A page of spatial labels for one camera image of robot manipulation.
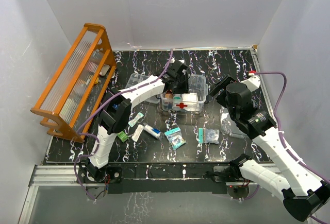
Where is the brown bottle orange cap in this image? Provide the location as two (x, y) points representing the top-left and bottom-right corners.
(164, 91), (173, 105)

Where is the white bottle green label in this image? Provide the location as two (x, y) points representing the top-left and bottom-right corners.
(173, 94), (182, 104)

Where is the white blue packet bag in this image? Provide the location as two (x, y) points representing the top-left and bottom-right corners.
(181, 93), (198, 111)

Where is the clear first aid box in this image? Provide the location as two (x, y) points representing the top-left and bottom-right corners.
(160, 75), (208, 114)

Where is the teal clear zip bag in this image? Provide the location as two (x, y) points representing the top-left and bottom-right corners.
(198, 128), (220, 144)

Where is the white blue ointment tube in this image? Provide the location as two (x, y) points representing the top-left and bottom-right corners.
(143, 124), (161, 139)

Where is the long white teal sachet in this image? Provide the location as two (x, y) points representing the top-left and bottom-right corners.
(131, 124), (144, 142)

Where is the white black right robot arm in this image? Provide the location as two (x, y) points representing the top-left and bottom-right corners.
(209, 72), (329, 222)

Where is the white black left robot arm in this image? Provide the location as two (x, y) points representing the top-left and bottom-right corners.
(85, 60), (191, 182)

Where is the clear plastic box lid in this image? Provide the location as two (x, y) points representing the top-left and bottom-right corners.
(220, 107), (247, 139)

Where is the clear plastic divider tray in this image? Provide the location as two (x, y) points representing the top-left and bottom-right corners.
(125, 73), (160, 105)

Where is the small green packet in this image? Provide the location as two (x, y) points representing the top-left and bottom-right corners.
(117, 131), (128, 143)

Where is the orange wooden rack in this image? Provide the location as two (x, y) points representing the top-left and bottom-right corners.
(31, 23), (117, 143)

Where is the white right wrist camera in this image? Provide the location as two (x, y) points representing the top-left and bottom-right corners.
(240, 71), (261, 92)

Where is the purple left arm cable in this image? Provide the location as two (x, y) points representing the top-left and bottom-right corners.
(73, 48), (174, 201)

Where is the aluminium frame rail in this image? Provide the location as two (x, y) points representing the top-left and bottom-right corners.
(18, 51), (319, 224)

